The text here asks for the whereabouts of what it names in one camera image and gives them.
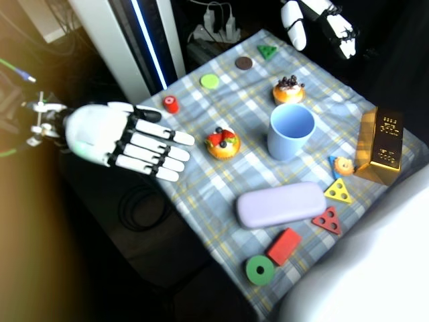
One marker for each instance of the strawberry fruit toy cupcake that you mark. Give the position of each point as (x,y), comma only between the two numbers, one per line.
(223,149)

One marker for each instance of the blueberry toy cupcake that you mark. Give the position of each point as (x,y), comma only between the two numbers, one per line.
(288,95)

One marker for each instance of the light blue cup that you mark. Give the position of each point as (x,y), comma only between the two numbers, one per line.
(285,147)

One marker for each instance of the red cylinder block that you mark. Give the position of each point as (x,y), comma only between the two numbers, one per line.
(172,107)

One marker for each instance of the white column with blue light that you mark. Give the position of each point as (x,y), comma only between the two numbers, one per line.
(107,40)

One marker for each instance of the white box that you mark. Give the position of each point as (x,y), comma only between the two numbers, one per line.
(47,23)

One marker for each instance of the light green disc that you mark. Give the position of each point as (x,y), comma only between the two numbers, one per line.
(209,81)

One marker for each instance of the blue plaid cloth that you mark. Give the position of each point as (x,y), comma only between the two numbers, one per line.
(214,188)

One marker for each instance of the white power strip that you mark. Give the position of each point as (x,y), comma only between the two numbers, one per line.
(201,33)

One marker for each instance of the white plug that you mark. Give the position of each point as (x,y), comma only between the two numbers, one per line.
(209,18)
(230,27)

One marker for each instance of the brown disc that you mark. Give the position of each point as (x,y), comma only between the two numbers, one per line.
(243,63)

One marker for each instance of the green triangle block with holes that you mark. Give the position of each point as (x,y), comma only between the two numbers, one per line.
(267,52)

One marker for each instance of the lilac glasses case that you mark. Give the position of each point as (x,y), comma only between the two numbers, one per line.
(281,204)

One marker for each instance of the red rectangular block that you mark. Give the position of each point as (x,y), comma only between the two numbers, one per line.
(283,246)

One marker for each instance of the blue triangle block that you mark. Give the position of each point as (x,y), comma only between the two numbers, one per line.
(332,166)

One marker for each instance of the red triangle block with holes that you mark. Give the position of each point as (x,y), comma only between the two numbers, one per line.
(326,219)

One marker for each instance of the yellow triangle block with holes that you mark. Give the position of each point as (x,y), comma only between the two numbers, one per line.
(338,190)

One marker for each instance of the orange flower-shaped cookie toy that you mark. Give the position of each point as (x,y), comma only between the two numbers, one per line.
(345,166)

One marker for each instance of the gold bar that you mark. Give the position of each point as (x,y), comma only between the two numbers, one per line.
(382,141)

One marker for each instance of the white blurred rounded shell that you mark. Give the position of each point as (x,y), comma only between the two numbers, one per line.
(368,268)

